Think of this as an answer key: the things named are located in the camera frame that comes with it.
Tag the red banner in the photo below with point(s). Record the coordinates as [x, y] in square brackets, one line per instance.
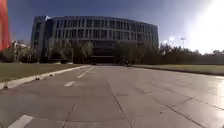
[4, 26]

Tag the row of trees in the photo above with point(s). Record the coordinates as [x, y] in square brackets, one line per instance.
[56, 51]
[166, 55]

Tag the grass strip beside kerb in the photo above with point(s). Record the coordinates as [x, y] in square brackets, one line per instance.
[23, 69]

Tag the grey paved slab road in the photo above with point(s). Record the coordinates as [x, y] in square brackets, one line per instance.
[133, 96]

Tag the white painted line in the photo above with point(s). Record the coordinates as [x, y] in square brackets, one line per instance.
[69, 83]

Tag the grass strip under trees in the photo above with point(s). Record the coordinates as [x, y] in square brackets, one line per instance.
[196, 68]

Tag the lamp pole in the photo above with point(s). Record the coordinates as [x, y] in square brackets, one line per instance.
[183, 43]

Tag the large grey curved building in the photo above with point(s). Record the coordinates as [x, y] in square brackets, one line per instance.
[100, 31]

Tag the pale stone kerb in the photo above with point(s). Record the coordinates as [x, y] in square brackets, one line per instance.
[31, 78]

